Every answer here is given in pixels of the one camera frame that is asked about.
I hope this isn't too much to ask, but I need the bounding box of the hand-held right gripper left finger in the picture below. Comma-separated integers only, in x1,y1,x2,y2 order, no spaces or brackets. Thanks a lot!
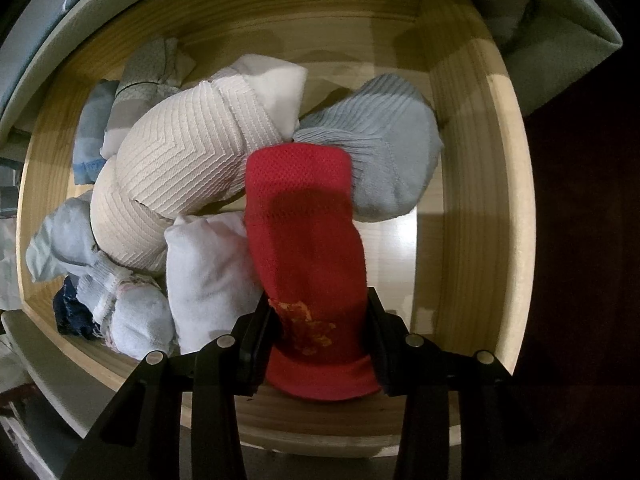
60,292,281,480

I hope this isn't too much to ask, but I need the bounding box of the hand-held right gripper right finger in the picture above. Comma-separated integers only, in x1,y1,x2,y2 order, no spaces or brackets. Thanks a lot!
365,286,573,480

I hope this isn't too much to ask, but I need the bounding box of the pale blue sock bundle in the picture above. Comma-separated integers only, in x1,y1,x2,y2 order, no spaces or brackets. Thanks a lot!
92,252,177,361

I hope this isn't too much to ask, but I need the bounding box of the red sock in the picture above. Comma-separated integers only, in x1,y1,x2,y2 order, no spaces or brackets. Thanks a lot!
244,142,383,402

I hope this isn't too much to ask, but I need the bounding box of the wooden drawer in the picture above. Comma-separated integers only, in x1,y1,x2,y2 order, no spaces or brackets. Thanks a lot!
0,0,538,461

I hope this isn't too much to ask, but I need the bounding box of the light grey-blue sock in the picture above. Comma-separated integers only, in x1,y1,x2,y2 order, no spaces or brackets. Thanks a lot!
26,197,108,283

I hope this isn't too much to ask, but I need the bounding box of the grey patterned white-toed sock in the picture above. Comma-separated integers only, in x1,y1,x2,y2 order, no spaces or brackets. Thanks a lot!
100,36,197,161

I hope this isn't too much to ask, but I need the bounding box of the white sock bundle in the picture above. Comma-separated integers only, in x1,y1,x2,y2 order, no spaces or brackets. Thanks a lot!
165,212,266,356

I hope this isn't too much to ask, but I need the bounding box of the navy cloth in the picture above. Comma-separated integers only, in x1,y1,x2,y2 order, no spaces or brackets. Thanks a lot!
52,275,108,341

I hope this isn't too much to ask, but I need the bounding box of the grey ribbed sock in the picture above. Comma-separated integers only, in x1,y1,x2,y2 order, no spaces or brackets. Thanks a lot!
292,74,445,222

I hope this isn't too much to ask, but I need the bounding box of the cream ribbed sock bundle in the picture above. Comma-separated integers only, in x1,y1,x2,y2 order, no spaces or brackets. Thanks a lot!
90,75,281,276

